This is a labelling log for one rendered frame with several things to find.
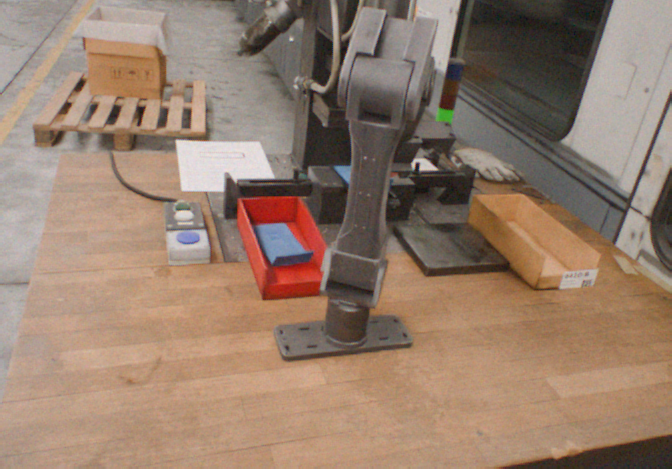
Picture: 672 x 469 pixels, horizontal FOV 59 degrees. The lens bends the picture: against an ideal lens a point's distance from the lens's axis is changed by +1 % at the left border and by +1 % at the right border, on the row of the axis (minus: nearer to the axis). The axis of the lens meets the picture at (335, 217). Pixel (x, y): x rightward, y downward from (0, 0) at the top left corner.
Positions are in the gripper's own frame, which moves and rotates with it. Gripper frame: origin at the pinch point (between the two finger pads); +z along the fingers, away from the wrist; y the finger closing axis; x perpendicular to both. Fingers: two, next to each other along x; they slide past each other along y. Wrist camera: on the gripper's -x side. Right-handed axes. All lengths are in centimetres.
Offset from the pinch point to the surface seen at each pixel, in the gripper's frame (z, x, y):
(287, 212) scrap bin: 10.5, 14.6, 1.7
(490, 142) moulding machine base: 37, -65, 48
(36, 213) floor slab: 171, 87, 131
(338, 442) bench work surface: -9, 21, -48
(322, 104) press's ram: -7.2, 9.0, 13.5
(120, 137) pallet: 198, 49, 210
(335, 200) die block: 7.9, 5.2, 2.4
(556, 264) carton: 3.6, -33.9, -18.2
